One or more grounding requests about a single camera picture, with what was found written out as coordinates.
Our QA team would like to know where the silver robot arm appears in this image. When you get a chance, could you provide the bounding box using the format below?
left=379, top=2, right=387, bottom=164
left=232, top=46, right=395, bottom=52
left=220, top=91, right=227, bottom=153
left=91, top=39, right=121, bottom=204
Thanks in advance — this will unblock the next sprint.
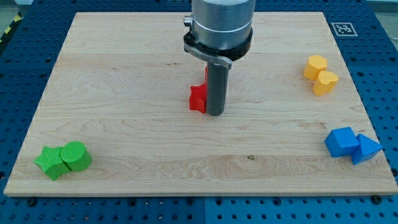
left=183, top=0, right=256, bottom=70

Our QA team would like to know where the white fiducial marker tag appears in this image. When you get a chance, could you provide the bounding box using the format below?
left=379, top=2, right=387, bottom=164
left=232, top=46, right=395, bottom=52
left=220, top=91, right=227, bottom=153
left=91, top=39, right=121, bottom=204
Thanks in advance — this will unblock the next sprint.
left=331, top=22, right=358, bottom=37

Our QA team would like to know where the green cylinder block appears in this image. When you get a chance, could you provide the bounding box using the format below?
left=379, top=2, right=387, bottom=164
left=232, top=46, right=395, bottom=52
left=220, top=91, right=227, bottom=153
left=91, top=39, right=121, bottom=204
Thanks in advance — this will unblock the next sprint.
left=60, top=141, right=91, bottom=172

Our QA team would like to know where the yellow heart block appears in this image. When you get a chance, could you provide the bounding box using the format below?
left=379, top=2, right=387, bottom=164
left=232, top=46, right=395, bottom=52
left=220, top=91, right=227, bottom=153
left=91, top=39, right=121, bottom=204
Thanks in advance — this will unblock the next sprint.
left=312, top=71, right=339, bottom=96

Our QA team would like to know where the yellow hexagon block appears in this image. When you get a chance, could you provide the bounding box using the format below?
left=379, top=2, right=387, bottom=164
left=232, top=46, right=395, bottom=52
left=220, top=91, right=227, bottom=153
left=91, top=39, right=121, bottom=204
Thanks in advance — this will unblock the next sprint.
left=303, top=55, right=328, bottom=81

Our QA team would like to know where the red star block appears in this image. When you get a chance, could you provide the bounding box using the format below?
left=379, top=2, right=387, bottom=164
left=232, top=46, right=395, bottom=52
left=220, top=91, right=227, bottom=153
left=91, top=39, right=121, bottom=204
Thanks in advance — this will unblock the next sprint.
left=189, top=83, right=207, bottom=114

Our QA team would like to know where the wooden board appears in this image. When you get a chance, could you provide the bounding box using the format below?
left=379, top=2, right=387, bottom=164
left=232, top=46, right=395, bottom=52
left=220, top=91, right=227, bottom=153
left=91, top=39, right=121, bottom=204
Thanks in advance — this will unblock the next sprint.
left=4, top=12, right=397, bottom=197

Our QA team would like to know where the blue triangle block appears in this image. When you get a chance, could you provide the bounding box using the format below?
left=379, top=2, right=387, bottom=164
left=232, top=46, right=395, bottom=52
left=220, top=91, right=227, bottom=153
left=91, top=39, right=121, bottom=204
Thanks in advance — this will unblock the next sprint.
left=351, top=134, right=383, bottom=165

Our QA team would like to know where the blue cube block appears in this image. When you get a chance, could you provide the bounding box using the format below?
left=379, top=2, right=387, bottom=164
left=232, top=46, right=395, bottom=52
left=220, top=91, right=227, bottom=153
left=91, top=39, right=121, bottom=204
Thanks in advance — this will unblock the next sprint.
left=324, top=127, right=359, bottom=157

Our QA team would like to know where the green star block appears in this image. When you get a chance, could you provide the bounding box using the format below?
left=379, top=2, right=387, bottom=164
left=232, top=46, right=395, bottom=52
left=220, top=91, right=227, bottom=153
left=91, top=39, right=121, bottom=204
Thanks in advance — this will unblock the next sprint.
left=34, top=146, right=71, bottom=180

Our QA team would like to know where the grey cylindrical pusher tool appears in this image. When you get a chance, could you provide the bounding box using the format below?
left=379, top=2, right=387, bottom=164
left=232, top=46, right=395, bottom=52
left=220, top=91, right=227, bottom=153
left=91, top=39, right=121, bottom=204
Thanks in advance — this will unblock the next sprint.
left=206, top=63, right=229, bottom=116

